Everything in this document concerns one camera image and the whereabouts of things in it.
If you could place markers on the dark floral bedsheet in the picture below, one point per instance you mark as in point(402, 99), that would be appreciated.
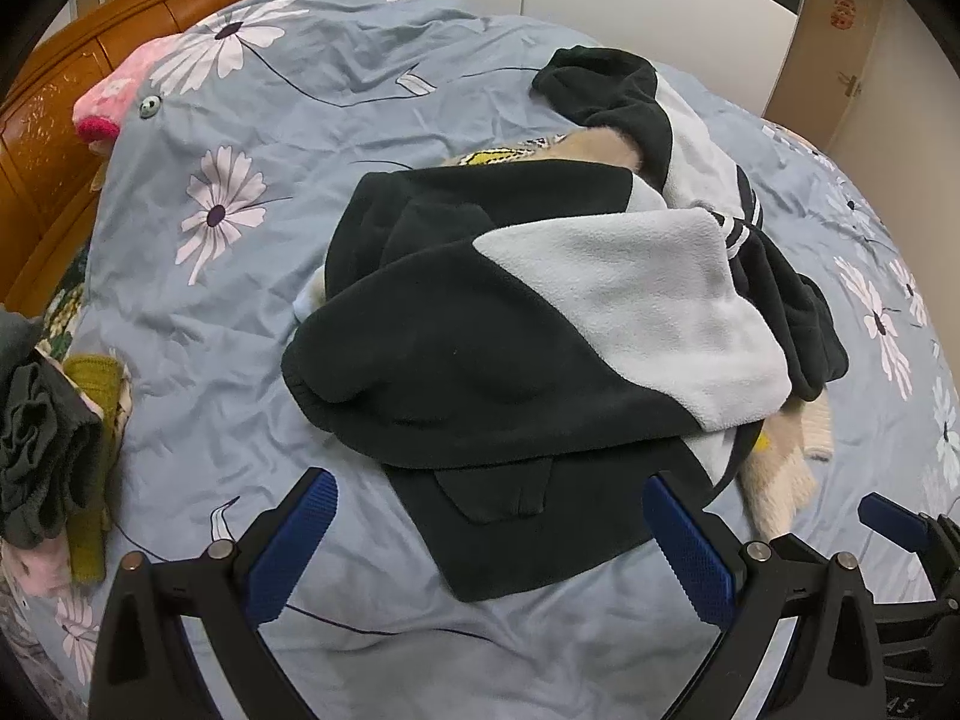
point(63, 311)

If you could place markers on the blue floral duvet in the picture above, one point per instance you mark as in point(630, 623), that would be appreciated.
point(356, 86)

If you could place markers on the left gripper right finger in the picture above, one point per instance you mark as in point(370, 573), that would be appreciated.
point(833, 666)

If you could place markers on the orange wooden headboard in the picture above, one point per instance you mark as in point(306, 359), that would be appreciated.
point(59, 121)

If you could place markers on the brown wooden door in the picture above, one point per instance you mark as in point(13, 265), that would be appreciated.
point(823, 71)

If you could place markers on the olive yellow garment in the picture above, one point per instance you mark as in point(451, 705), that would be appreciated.
point(103, 381)

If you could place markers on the pink plush pillow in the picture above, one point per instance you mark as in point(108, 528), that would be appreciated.
point(98, 114)

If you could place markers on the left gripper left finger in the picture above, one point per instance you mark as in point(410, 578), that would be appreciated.
point(144, 665)

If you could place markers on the dark grey folded garment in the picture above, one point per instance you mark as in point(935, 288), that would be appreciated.
point(47, 428)

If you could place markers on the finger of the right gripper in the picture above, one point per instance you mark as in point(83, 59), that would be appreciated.
point(934, 540)

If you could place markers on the black and white fleece jacket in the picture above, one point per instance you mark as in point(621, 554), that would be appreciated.
point(521, 345)

